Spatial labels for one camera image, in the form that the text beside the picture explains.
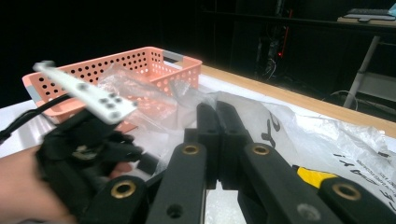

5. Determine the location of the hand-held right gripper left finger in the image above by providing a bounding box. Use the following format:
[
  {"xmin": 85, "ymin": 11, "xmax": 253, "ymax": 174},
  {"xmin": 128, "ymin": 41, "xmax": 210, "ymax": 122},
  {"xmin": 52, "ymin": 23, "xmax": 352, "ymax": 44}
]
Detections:
[{"xmin": 183, "ymin": 102, "xmax": 222, "ymax": 190}]

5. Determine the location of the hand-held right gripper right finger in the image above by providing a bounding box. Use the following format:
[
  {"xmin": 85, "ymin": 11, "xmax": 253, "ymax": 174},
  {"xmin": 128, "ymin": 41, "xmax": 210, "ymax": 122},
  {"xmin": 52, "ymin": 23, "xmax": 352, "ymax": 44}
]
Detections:
[{"xmin": 216, "ymin": 100, "xmax": 254, "ymax": 191}]

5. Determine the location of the clear plastic bag yellow face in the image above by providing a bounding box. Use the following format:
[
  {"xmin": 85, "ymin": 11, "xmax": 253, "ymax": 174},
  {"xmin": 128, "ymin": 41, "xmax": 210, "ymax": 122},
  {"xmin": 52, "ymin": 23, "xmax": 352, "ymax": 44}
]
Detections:
[{"xmin": 97, "ymin": 63, "xmax": 396, "ymax": 224}]

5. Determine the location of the pink perforated plastic basket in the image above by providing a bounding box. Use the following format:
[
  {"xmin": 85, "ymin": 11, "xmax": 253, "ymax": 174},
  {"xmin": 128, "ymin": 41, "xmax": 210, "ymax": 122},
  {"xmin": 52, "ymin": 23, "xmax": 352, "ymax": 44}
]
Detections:
[{"xmin": 21, "ymin": 46, "xmax": 204, "ymax": 133}]

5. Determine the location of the dark keyboard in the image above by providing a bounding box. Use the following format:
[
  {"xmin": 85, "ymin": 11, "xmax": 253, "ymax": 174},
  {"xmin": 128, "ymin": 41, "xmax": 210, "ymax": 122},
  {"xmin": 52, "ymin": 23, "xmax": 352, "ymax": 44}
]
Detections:
[{"xmin": 343, "ymin": 7, "xmax": 396, "ymax": 22}]

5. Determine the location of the light wooden desk top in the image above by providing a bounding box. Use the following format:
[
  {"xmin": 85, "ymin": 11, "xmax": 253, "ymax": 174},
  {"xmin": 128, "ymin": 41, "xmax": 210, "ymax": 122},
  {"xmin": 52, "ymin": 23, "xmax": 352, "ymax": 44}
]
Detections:
[{"xmin": 336, "ymin": 16, "xmax": 396, "ymax": 28}]

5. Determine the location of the left hand-held gripper black cable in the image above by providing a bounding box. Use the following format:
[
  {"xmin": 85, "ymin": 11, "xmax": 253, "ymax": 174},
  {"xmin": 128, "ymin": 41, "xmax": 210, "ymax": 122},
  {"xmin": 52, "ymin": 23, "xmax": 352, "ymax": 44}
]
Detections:
[{"xmin": 0, "ymin": 93, "xmax": 72, "ymax": 147}]

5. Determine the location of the tangle of floor cables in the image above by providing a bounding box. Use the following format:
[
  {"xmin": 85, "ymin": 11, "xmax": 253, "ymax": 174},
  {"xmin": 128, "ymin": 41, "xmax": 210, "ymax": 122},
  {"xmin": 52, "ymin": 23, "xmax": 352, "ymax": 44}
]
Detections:
[{"xmin": 255, "ymin": 34, "xmax": 292, "ymax": 82}]

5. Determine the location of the white metal desk frame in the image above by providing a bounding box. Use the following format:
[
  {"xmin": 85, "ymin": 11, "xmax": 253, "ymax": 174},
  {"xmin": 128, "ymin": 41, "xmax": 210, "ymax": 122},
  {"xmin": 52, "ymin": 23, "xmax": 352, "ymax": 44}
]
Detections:
[{"xmin": 342, "ymin": 35, "xmax": 396, "ymax": 110}]

